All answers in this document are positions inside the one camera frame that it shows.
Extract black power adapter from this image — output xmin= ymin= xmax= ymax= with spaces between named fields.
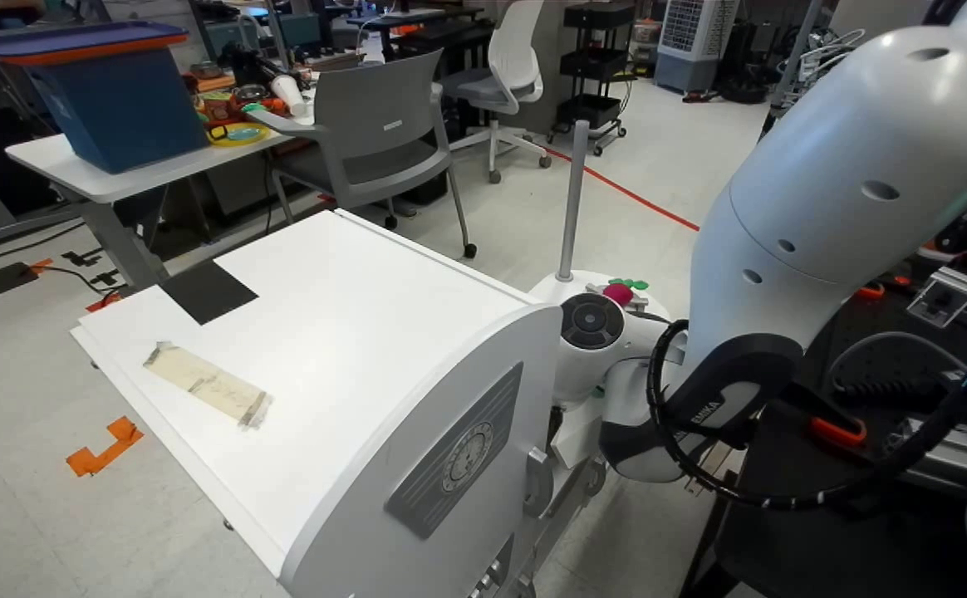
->
xmin=0 ymin=260 xmax=44 ymax=301

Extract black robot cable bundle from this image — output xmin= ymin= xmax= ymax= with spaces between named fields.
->
xmin=644 ymin=317 xmax=967 ymax=514

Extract white mesh office chair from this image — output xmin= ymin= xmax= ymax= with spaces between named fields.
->
xmin=440 ymin=0 xmax=559 ymax=185

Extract white toy kitchen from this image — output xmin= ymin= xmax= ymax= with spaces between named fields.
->
xmin=66 ymin=205 xmax=685 ymax=598

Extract black wheeled cart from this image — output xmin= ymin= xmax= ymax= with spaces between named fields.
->
xmin=553 ymin=0 xmax=641 ymax=151

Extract pink green plush radish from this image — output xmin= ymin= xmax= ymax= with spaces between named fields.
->
xmin=598 ymin=273 xmax=654 ymax=317

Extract grey toy kitchen pole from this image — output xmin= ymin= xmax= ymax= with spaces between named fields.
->
xmin=551 ymin=115 xmax=593 ymax=287

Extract blue storage bin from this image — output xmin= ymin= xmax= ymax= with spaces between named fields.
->
xmin=0 ymin=19 xmax=208 ymax=177

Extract grey plastic chair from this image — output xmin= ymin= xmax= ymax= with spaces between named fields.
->
xmin=266 ymin=42 xmax=480 ymax=267

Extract white table grey legs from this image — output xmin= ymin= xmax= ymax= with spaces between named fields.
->
xmin=0 ymin=115 xmax=300 ymax=295

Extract black square patch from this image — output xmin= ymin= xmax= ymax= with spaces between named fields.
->
xmin=160 ymin=260 xmax=262 ymax=330

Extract white tower appliance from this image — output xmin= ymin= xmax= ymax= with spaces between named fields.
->
xmin=652 ymin=0 xmax=744 ymax=97

